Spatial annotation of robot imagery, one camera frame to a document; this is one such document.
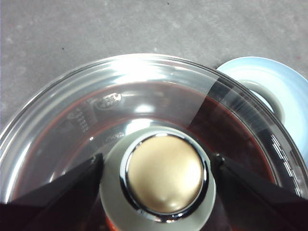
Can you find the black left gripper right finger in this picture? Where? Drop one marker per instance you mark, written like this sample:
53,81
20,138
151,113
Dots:
252,204

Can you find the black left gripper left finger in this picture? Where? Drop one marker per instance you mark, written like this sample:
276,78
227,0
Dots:
60,207

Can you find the blue plate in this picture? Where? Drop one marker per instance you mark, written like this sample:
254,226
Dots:
276,72

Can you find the glass lid with green knob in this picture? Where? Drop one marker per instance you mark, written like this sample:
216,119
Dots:
166,173

